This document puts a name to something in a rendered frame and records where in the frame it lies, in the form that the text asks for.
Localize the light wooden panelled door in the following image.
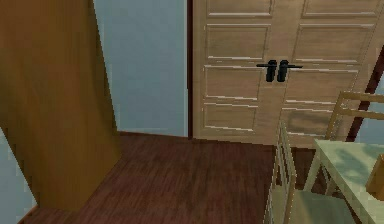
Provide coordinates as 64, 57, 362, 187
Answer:
192, 0, 284, 146
275, 0, 384, 150

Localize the black door handle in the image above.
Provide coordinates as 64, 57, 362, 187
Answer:
256, 59, 278, 83
276, 59, 304, 83

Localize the pale wooden chair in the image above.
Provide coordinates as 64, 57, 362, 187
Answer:
263, 118, 358, 224
325, 90, 384, 141

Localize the pale green table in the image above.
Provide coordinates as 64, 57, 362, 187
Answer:
302, 138, 384, 224

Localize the brown wooden cupboard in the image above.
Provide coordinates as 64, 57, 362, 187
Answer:
0, 0, 122, 213

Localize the tan box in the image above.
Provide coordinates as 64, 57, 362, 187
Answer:
365, 153, 384, 201

